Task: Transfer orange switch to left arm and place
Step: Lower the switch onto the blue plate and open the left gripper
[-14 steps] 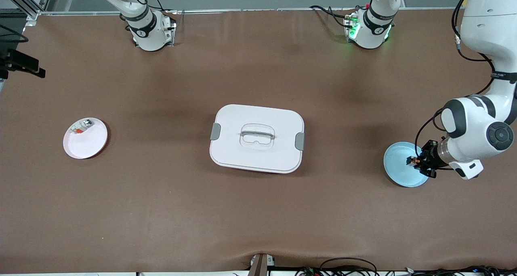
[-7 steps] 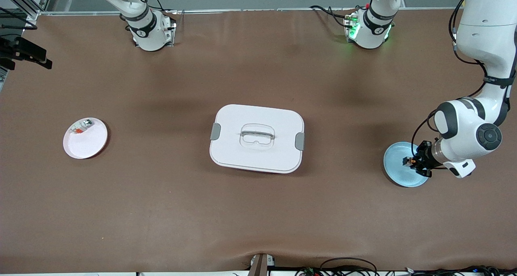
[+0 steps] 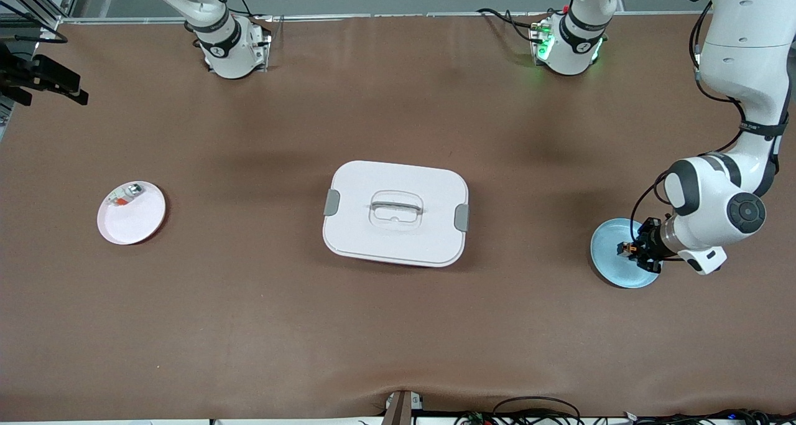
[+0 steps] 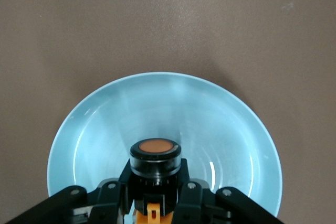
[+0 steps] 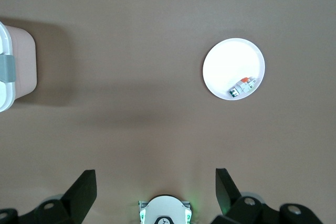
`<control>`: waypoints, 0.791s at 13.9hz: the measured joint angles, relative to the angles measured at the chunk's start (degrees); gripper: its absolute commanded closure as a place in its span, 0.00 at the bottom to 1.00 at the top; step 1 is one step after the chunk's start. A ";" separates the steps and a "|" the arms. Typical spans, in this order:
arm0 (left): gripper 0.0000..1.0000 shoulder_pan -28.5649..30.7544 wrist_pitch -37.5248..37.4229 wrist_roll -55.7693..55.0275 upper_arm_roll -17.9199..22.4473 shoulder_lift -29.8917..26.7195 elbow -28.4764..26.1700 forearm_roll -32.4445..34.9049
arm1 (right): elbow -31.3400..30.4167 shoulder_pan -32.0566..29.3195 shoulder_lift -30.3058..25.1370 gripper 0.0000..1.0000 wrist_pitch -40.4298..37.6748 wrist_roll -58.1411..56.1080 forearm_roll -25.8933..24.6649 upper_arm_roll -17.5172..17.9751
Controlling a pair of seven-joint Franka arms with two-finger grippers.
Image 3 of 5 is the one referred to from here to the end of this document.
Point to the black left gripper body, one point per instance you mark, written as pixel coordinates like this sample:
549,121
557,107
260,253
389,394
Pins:
650,239

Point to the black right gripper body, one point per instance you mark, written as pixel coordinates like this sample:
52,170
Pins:
25,75

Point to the orange push button switch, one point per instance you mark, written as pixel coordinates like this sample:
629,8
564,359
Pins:
627,249

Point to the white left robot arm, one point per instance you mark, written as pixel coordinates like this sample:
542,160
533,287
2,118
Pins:
746,51

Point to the grey box latch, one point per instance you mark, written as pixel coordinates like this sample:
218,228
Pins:
332,202
461,218

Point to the white lidded plastic box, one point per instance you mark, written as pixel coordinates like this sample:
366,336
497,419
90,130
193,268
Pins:
398,244

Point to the light blue round plate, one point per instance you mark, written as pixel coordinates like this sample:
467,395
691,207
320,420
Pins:
612,263

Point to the small clear orange-white part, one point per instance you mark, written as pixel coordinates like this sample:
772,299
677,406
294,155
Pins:
129,192

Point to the pink round plate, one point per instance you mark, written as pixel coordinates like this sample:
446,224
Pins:
134,223

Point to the aluminium frame profile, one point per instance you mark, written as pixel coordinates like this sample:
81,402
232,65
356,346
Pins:
37,5

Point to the brown table edge bracket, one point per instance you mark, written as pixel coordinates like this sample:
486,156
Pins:
401,409

